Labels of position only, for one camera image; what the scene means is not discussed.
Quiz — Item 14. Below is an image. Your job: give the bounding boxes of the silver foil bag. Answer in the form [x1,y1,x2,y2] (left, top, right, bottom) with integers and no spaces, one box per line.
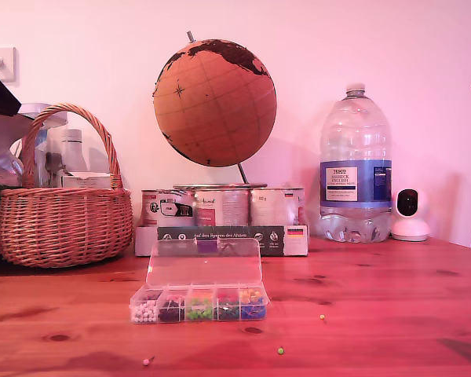
[0,112,35,186]

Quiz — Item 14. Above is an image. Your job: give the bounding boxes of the clear plastic packaging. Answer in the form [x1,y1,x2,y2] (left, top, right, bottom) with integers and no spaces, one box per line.
[18,102,70,188]

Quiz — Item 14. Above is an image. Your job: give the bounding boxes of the white bottle silver cap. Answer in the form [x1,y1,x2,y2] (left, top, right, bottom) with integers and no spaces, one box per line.
[60,129,90,176]

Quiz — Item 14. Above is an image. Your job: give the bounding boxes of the small white carton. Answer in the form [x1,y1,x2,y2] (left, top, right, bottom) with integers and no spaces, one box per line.
[60,171,114,190]

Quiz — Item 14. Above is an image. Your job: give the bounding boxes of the large clear water bottle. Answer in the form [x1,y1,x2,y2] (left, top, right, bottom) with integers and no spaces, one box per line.
[319,82,393,243]

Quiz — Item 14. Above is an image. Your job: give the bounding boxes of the white can black label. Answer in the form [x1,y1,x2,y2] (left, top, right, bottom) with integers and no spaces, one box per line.
[141,188,196,228]

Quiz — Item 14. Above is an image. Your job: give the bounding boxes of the cork globe on metal stand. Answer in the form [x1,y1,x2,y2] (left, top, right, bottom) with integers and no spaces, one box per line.
[152,30,279,190]

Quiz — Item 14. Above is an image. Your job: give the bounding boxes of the cardboard can tray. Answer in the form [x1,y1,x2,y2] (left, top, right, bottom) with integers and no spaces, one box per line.
[134,224,311,258]

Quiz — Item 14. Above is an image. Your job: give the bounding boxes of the white can grey label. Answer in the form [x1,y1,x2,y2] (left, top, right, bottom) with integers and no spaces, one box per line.
[249,186,306,227]

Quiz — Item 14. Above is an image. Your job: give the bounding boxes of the white can pink label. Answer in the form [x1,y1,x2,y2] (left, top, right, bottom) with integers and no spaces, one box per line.
[193,187,251,228]

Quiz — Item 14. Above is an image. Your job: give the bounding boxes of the clear plastic pin organizer box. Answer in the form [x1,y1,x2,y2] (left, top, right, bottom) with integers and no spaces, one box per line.
[129,237,270,325]

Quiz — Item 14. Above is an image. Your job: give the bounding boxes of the white wall light switch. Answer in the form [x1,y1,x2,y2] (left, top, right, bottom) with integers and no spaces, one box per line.
[0,46,17,83]

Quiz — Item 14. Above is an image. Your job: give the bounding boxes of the wicker basket with handle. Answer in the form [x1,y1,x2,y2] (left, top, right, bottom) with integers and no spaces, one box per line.
[0,102,135,269]

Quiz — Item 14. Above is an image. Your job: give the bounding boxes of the small white round camera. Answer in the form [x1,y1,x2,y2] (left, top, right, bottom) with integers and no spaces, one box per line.
[390,187,431,242]

